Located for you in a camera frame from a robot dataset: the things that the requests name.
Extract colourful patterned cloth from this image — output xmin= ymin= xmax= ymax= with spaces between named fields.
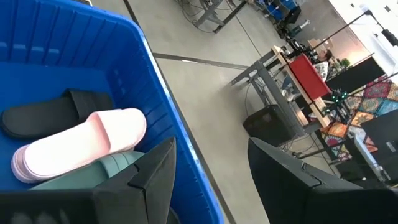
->
xmin=320 ymin=76 xmax=398 ymax=162

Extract grey metal table frame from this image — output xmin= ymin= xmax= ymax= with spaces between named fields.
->
xmin=177 ymin=0 xmax=249 ymax=34

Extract pink slide sandal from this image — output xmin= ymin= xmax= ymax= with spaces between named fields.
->
xmin=11 ymin=108 xmax=147 ymax=184

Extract wooden table with grey legs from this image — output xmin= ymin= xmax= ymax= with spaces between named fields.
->
xmin=229 ymin=45 xmax=333 ymax=138

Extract person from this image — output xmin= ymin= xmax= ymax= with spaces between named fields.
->
xmin=313 ymin=49 xmax=333 ymax=82

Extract black panel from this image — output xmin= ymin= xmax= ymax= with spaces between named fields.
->
xmin=325 ymin=57 xmax=386 ymax=94

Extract blue storage crates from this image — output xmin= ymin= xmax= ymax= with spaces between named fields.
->
xmin=257 ymin=0 xmax=302 ymax=22

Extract blue plastic bin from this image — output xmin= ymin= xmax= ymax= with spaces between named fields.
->
xmin=0 ymin=0 xmax=224 ymax=224

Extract black flat monitor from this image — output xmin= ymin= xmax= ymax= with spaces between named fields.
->
xmin=360 ymin=108 xmax=398 ymax=175

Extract dark grey slide sandal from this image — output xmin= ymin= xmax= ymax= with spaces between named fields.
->
xmin=0 ymin=88 xmax=114 ymax=140

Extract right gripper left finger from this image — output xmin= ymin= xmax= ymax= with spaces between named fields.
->
xmin=93 ymin=137 xmax=177 ymax=224

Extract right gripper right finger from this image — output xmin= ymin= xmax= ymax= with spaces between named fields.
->
xmin=248 ymin=137 xmax=398 ymax=224

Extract red board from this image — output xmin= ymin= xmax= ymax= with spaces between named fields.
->
xmin=287 ymin=53 xmax=332 ymax=100

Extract thin black stand pole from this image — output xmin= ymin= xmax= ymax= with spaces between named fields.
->
xmin=312 ymin=9 xmax=374 ymax=50

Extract black box on floor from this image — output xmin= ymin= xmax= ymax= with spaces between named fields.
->
xmin=242 ymin=104 xmax=296 ymax=147

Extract green slide sandal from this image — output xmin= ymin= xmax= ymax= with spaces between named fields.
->
xmin=29 ymin=151 xmax=147 ymax=191

